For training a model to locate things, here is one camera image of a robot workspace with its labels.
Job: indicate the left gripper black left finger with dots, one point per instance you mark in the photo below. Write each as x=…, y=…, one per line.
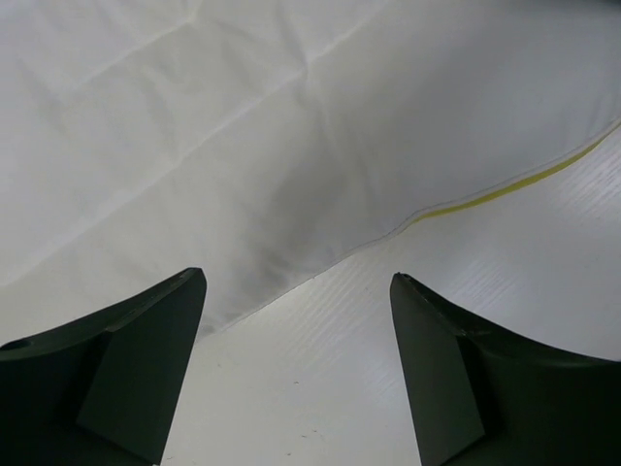
x=102, y=389

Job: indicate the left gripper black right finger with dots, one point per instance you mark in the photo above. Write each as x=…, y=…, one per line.
x=480, y=394

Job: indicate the white pillow with yellow edge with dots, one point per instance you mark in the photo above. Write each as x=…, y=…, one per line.
x=266, y=141

